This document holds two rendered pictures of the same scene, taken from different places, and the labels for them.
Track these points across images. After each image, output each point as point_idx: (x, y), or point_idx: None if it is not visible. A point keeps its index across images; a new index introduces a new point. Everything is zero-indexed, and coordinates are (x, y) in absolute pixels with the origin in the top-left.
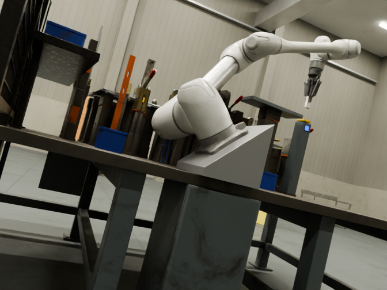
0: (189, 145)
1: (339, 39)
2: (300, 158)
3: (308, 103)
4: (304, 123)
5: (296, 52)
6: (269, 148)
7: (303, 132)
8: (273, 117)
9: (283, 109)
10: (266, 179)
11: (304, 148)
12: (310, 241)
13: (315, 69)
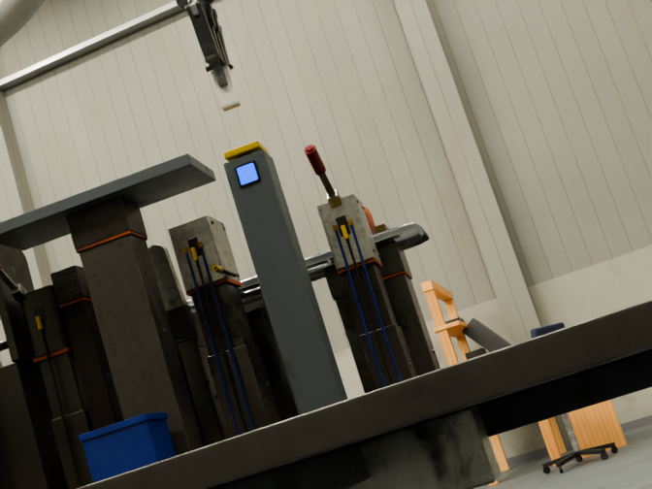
0: None
1: None
2: (284, 282)
3: (224, 92)
4: (232, 166)
5: (23, 16)
6: (144, 331)
7: (243, 196)
8: (98, 232)
9: (103, 191)
10: (109, 453)
11: (283, 240)
12: None
13: None
